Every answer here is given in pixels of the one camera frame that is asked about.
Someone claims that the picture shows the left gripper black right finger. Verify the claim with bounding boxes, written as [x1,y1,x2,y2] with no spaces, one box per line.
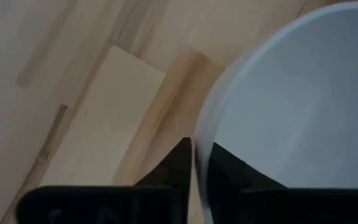
[206,142,358,224]

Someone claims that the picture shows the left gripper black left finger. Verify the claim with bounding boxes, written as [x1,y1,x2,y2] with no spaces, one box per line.
[16,136,193,224]

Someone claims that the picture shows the light blue bowl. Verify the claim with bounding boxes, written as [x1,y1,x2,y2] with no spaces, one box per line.
[188,1,358,224]

